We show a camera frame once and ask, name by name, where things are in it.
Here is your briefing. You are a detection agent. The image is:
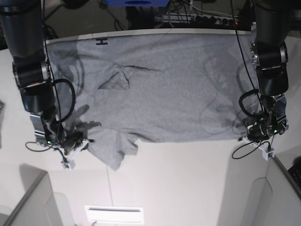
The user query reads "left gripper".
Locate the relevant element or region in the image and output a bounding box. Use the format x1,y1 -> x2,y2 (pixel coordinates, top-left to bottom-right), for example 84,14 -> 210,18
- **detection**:
238,110 -> 288,143

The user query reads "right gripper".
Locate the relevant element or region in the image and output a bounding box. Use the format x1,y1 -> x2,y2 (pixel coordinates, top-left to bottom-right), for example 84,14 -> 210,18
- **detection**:
35,117 -> 95,155

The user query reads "grey T-shirt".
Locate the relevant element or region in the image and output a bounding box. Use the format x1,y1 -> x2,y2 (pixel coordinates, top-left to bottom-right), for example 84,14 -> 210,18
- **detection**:
48,34 -> 256,170

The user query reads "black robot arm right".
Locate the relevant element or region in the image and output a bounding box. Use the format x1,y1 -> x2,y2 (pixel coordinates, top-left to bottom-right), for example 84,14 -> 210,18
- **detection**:
0,0 -> 92,156

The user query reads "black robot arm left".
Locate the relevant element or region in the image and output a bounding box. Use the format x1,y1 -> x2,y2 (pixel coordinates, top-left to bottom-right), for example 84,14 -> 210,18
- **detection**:
238,0 -> 292,143

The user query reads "black keyboard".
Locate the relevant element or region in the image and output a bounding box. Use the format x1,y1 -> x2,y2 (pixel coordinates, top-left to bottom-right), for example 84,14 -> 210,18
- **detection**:
288,164 -> 301,188

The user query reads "grey partition panel right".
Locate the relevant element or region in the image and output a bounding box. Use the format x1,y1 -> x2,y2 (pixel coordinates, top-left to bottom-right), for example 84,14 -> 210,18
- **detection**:
241,157 -> 301,226

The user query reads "grey partition panel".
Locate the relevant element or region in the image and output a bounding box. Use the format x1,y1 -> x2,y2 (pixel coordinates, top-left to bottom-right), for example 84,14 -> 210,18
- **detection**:
3,171 -> 63,226
241,157 -> 301,226

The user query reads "grey partition panel left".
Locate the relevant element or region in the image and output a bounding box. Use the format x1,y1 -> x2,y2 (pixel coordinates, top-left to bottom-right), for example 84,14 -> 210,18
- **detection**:
3,171 -> 63,226

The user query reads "blue box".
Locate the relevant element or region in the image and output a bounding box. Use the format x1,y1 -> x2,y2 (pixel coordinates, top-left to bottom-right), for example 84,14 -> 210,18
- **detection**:
105,0 -> 169,7

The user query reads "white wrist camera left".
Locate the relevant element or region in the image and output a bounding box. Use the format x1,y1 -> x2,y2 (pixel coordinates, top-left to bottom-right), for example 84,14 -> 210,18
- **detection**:
247,139 -> 275,161

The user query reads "white cable slot plate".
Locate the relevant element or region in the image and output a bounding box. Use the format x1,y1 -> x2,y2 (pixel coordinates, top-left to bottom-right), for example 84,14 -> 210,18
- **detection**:
85,205 -> 144,224

